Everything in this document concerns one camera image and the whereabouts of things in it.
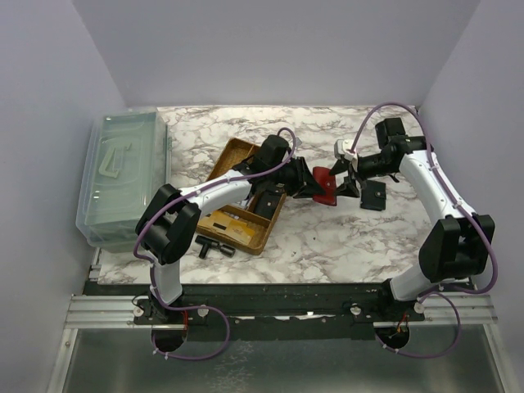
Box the red card holder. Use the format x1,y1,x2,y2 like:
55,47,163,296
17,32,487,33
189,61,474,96
313,166,337,206

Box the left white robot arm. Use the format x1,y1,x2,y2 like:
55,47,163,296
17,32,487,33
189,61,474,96
133,128,325,307

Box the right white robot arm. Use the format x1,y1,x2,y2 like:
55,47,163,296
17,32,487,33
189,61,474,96
330,118,495,301

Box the black card holder in tray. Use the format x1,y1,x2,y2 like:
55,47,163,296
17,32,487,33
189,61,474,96
253,190,285,220

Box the gold cards in tray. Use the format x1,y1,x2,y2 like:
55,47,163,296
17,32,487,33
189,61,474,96
197,210,255,246

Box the black T-shaped tool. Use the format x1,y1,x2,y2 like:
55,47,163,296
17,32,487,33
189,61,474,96
195,235,236,259

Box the clear plastic storage box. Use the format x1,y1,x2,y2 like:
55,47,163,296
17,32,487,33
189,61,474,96
75,107,171,253

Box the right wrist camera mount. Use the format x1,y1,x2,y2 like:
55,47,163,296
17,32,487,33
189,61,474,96
334,139,358,160

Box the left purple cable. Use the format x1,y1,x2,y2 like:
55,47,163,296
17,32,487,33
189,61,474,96
133,127,298,361

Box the purple cable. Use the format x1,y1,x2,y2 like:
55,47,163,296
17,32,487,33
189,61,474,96
133,127,298,361
351,102,501,359

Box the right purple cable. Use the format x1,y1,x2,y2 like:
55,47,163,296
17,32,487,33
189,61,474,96
351,102,501,359

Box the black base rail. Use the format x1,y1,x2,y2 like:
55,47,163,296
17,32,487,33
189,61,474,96
81,282,490,342

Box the aluminium frame rail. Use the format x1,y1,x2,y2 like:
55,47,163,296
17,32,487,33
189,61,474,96
65,293,152,328

